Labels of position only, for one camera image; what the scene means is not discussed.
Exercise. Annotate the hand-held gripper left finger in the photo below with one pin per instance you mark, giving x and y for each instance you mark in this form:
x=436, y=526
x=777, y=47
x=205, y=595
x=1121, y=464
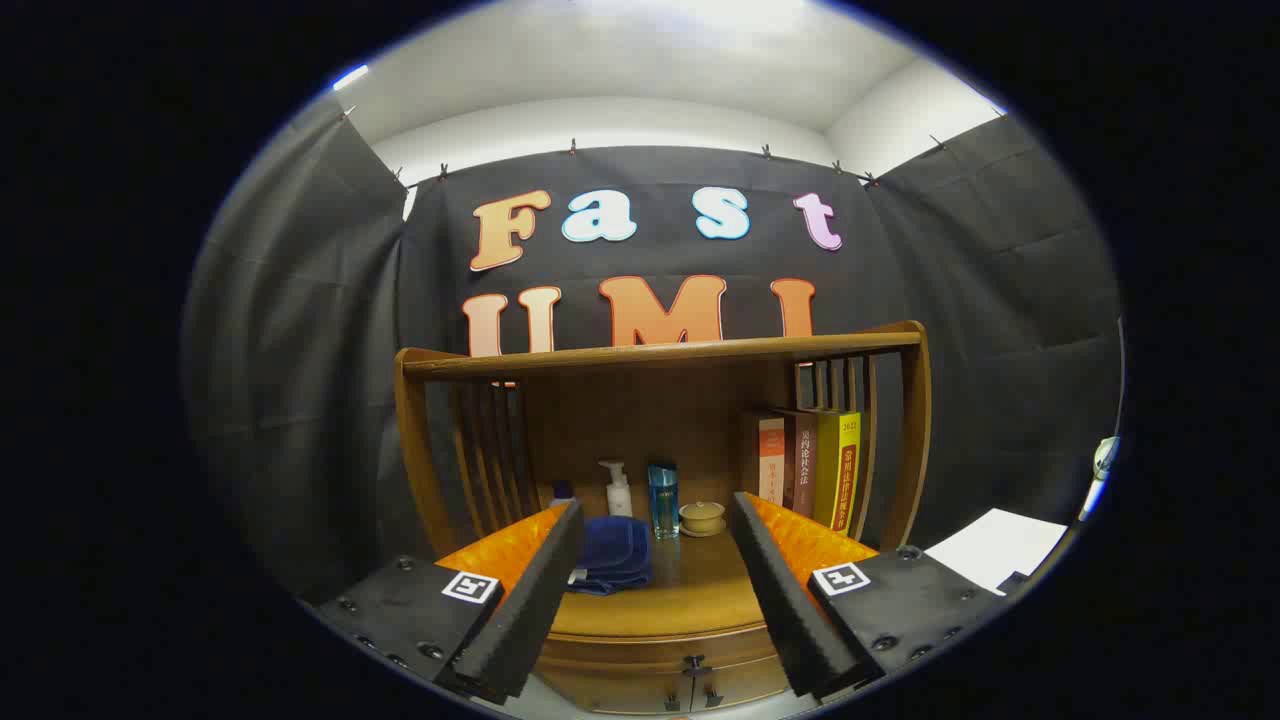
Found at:
x=530, y=600

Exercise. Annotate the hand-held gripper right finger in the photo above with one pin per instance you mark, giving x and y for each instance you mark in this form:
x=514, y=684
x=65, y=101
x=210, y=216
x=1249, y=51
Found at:
x=785, y=600

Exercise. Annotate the wooden drawer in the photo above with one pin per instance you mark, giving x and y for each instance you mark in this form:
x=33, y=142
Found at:
x=620, y=660

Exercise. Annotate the wooden countertop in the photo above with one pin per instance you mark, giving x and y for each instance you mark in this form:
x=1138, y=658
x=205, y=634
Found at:
x=690, y=590

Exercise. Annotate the wooden cabinet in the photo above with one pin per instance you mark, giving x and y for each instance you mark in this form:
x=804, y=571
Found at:
x=640, y=410

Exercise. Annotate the blue folded towel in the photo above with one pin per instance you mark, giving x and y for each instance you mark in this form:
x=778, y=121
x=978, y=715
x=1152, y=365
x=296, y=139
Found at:
x=610, y=555

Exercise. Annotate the small white blue-capped bottle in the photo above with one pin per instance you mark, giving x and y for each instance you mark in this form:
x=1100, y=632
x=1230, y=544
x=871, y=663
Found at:
x=562, y=492

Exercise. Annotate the beige lidded tea cup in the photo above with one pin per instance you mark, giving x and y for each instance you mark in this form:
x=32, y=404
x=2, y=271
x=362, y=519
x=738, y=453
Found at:
x=702, y=516

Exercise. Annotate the white pump bottle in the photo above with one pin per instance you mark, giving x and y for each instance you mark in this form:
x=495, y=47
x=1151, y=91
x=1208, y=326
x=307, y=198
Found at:
x=619, y=497

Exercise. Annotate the brown book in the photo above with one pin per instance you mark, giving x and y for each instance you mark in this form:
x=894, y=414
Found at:
x=803, y=465

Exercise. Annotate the yellow book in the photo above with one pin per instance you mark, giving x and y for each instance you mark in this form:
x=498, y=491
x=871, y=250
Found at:
x=838, y=470

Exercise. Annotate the orange and white book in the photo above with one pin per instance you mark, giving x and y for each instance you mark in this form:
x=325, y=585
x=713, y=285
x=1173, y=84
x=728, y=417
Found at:
x=771, y=460

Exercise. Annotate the blue glass bottle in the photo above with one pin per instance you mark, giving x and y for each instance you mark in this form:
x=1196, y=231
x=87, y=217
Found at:
x=663, y=505

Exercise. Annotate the white desk device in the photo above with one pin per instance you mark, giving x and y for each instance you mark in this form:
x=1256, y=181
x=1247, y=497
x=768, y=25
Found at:
x=1103, y=458

